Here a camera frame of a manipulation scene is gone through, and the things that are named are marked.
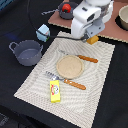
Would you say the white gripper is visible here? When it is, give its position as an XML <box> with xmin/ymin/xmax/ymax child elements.
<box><xmin>71</xmin><ymin>0</ymin><xmax>114</xmax><ymax>40</ymax></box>

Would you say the red tomato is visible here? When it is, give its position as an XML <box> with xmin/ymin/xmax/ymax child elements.
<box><xmin>62</xmin><ymin>4</ymin><xmax>71</xmax><ymax>13</ymax></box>

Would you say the light blue milk carton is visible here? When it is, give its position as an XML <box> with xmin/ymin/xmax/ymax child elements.
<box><xmin>36</xmin><ymin>24</ymin><xmax>50</xmax><ymax>42</ymax></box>

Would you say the grey pot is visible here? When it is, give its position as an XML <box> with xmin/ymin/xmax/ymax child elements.
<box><xmin>9</xmin><ymin>40</ymin><xmax>43</xmax><ymax>66</ymax></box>
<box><xmin>54</xmin><ymin>2</ymin><xmax>78</xmax><ymax>20</ymax></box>

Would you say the yellow butter box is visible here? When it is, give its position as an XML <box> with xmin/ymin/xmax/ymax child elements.
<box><xmin>50</xmin><ymin>80</ymin><xmax>60</xmax><ymax>103</ymax></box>

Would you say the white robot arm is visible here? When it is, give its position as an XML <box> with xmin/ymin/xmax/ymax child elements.
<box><xmin>71</xmin><ymin>0</ymin><xmax>114</xmax><ymax>40</ymax></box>

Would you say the beige bowl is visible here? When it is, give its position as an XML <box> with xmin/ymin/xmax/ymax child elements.
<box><xmin>119</xmin><ymin>5</ymin><xmax>128</xmax><ymax>30</ymax></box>

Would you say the round wooden plate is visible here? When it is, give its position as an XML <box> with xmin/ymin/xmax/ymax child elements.
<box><xmin>56</xmin><ymin>55</ymin><xmax>84</xmax><ymax>79</ymax></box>

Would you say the white woven placemat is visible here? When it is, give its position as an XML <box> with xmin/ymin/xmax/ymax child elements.
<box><xmin>13</xmin><ymin>30</ymin><xmax>116</xmax><ymax>128</ymax></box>

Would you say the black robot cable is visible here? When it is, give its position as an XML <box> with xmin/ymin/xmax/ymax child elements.
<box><xmin>27</xmin><ymin>0</ymin><xmax>76</xmax><ymax>40</ymax></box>

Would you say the wooden handled fork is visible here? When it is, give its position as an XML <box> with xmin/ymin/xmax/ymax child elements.
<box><xmin>46</xmin><ymin>71</ymin><xmax>86</xmax><ymax>90</ymax></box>

